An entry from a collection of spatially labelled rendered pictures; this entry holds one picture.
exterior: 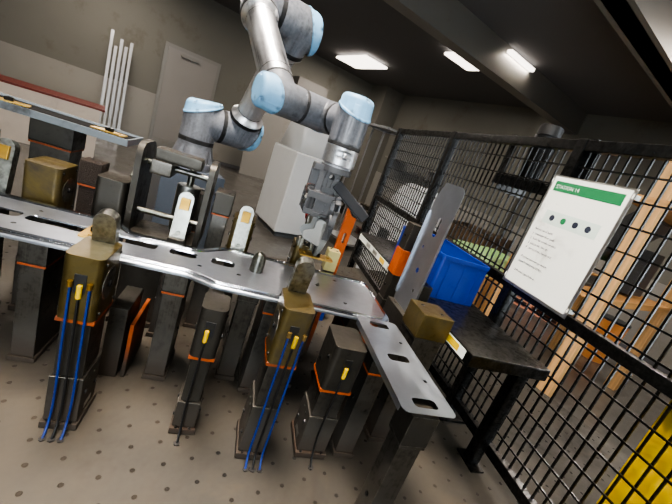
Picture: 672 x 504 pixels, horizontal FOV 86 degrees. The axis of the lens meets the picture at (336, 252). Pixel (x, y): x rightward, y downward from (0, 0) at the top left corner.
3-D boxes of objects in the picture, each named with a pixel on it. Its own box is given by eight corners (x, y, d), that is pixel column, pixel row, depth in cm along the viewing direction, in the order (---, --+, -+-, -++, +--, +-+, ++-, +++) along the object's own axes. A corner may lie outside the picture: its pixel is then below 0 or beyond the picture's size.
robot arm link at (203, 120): (175, 130, 125) (183, 90, 121) (213, 141, 133) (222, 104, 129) (182, 135, 116) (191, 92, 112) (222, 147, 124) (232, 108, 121)
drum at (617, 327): (601, 367, 424) (626, 327, 409) (570, 349, 451) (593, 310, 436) (610, 365, 445) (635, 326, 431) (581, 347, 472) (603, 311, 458)
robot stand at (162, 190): (136, 253, 139) (156, 152, 129) (189, 259, 151) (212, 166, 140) (139, 276, 124) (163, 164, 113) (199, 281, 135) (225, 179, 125)
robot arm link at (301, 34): (210, 126, 133) (280, -21, 98) (248, 138, 142) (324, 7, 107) (213, 149, 127) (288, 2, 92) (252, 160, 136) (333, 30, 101)
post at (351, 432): (331, 456, 80) (378, 348, 72) (327, 438, 84) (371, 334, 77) (352, 458, 81) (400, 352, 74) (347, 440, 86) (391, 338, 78)
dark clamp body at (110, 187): (72, 313, 95) (94, 174, 85) (92, 293, 106) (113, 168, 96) (103, 318, 98) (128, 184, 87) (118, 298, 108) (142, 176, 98)
